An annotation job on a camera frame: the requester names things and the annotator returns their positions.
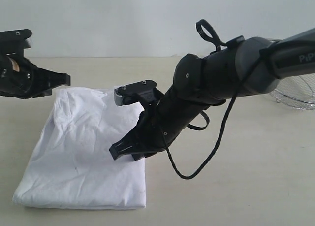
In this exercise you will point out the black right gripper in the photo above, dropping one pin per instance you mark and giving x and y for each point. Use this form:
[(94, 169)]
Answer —
[(157, 130)]

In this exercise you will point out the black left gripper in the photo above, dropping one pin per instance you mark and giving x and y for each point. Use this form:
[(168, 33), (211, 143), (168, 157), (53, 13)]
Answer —
[(22, 79)]

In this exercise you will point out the white t-shirt red print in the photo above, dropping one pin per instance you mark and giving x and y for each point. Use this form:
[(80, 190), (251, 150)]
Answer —
[(71, 166)]

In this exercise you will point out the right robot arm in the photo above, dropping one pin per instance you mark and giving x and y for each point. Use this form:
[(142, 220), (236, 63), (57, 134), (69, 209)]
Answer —
[(246, 67)]

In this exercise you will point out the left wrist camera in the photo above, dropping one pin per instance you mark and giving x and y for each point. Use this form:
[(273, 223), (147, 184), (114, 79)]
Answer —
[(15, 42)]

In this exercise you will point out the wire mesh basket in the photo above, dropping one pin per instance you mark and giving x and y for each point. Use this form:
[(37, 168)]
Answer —
[(292, 90)]

